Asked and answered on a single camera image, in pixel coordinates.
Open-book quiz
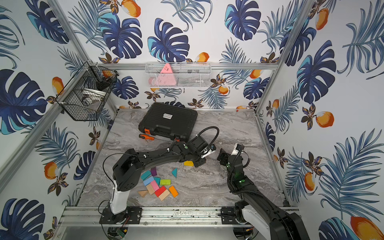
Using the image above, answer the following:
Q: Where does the teal triangle block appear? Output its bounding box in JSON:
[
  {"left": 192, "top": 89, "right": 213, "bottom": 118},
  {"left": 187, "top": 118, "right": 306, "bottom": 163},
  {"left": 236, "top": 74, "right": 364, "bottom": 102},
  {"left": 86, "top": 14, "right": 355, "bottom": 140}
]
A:
[{"left": 172, "top": 169, "right": 178, "bottom": 178}]

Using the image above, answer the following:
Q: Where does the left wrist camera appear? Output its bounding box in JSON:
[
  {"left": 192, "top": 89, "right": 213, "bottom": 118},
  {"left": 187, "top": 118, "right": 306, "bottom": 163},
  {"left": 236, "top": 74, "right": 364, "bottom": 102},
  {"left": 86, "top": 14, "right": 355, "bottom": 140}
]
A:
[{"left": 201, "top": 144, "right": 217, "bottom": 159}]

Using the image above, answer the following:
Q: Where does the green block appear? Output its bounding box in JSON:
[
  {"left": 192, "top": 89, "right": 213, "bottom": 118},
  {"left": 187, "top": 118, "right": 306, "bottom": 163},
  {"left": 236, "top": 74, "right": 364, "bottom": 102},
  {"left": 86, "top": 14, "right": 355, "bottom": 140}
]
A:
[{"left": 160, "top": 179, "right": 172, "bottom": 186}]

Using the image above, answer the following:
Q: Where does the small teal block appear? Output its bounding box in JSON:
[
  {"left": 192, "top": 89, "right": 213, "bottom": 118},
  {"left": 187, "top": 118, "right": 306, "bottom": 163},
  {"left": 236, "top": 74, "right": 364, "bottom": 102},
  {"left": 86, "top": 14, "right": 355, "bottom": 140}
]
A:
[{"left": 154, "top": 177, "right": 161, "bottom": 185}]

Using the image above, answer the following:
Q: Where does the aluminium front rail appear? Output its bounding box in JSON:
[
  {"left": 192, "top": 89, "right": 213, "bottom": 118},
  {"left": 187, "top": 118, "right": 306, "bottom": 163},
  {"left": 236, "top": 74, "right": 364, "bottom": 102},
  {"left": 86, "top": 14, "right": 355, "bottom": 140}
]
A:
[{"left": 58, "top": 205, "right": 304, "bottom": 228}]

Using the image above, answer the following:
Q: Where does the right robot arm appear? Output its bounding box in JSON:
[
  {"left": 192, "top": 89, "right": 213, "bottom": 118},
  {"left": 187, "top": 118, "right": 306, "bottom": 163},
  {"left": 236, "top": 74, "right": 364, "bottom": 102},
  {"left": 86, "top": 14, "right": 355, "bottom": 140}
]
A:
[{"left": 217, "top": 149, "right": 310, "bottom": 240}]

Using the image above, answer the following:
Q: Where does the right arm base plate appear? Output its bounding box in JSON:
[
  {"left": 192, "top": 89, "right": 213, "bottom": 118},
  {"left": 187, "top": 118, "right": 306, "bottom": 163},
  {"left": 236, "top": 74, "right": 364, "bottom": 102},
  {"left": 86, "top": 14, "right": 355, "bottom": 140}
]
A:
[{"left": 218, "top": 205, "right": 266, "bottom": 226}]

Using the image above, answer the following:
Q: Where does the white mesh wall basket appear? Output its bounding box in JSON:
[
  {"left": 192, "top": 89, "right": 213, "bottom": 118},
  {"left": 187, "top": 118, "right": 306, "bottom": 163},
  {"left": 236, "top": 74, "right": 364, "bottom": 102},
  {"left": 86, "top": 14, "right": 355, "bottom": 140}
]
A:
[{"left": 145, "top": 62, "right": 212, "bottom": 88}]

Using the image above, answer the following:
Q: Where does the orange rectangular block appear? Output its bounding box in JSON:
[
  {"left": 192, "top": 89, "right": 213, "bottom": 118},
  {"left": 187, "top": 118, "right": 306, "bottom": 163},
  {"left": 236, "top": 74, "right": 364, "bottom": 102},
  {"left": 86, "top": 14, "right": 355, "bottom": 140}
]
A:
[{"left": 169, "top": 186, "right": 179, "bottom": 198}]

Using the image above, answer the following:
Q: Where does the pink block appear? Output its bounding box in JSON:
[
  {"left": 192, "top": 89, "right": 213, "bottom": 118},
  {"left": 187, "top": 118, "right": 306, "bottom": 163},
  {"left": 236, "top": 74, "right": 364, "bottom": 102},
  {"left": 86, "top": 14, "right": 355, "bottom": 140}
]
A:
[{"left": 151, "top": 180, "right": 160, "bottom": 192}]

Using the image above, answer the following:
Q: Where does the teal rectangular block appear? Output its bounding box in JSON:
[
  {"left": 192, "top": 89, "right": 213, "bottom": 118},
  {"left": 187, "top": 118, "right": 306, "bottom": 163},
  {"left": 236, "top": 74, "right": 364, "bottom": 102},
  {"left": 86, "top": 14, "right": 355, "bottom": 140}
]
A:
[{"left": 141, "top": 171, "right": 152, "bottom": 181}]

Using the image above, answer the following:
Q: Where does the natural wood rectangular block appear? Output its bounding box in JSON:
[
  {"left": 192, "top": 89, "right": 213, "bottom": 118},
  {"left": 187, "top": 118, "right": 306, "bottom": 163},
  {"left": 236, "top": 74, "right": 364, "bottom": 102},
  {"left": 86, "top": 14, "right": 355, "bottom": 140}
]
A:
[{"left": 159, "top": 190, "right": 171, "bottom": 201}]

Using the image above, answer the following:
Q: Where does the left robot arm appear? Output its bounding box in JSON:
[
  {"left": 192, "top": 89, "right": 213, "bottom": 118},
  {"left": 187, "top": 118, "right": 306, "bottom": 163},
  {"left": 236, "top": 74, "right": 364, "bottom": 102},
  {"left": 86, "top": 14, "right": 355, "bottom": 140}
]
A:
[{"left": 110, "top": 136, "right": 217, "bottom": 215}]

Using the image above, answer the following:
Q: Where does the purple block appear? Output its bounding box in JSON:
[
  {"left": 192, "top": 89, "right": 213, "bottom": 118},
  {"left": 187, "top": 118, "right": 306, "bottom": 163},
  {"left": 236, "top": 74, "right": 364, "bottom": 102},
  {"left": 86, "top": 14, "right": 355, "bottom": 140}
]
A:
[{"left": 150, "top": 167, "right": 158, "bottom": 177}]

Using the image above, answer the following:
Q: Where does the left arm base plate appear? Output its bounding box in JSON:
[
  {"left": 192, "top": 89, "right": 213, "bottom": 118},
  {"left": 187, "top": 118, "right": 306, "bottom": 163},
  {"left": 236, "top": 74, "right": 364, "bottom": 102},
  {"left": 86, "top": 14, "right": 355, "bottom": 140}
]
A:
[{"left": 99, "top": 205, "right": 143, "bottom": 225}]

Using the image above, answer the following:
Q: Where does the red block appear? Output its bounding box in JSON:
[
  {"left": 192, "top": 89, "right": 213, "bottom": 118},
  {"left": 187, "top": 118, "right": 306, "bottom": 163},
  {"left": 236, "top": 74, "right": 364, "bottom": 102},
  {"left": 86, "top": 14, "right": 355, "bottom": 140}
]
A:
[{"left": 155, "top": 186, "right": 167, "bottom": 198}]

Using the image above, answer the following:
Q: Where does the light blue block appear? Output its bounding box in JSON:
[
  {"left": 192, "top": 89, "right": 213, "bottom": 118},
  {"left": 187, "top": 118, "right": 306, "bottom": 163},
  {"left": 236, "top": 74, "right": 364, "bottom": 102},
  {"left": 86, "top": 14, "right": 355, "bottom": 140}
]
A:
[{"left": 143, "top": 176, "right": 155, "bottom": 186}]

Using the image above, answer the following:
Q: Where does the orange handled screwdriver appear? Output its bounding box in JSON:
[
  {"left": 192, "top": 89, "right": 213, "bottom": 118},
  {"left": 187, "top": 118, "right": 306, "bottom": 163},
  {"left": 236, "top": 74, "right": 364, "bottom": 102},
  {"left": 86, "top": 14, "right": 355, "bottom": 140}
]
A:
[{"left": 139, "top": 134, "right": 173, "bottom": 144}]

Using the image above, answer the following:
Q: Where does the natural wood triangle block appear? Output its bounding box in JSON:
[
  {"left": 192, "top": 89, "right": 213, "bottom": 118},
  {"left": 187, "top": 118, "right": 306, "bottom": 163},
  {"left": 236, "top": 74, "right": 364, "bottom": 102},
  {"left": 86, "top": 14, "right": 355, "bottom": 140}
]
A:
[{"left": 138, "top": 190, "right": 149, "bottom": 198}]

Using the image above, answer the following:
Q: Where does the black wire basket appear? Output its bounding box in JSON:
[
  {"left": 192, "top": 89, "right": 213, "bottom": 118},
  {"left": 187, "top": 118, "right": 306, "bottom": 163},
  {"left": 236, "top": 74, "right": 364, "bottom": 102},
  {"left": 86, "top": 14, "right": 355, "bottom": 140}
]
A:
[{"left": 55, "top": 62, "right": 119, "bottom": 122}]

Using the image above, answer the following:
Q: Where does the black plastic tool case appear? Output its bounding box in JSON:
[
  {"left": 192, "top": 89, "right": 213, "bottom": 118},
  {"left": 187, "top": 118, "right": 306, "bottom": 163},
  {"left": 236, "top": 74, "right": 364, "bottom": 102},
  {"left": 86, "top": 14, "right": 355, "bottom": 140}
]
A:
[{"left": 139, "top": 103, "right": 198, "bottom": 142}]

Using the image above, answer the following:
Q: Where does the pink triangle card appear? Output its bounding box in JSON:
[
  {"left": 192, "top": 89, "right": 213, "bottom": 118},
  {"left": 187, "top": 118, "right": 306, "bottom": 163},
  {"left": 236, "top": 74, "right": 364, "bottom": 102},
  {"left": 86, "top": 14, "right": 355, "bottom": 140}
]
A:
[{"left": 155, "top": 63, "right": 177, "bottom": 87}]

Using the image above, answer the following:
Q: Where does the yellow block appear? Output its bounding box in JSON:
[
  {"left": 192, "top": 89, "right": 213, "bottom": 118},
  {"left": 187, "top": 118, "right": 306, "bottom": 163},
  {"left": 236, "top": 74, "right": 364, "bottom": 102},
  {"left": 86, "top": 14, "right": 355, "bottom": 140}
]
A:
[{"left": 184, "top": 161, "right": 195, "bottom": 167}]

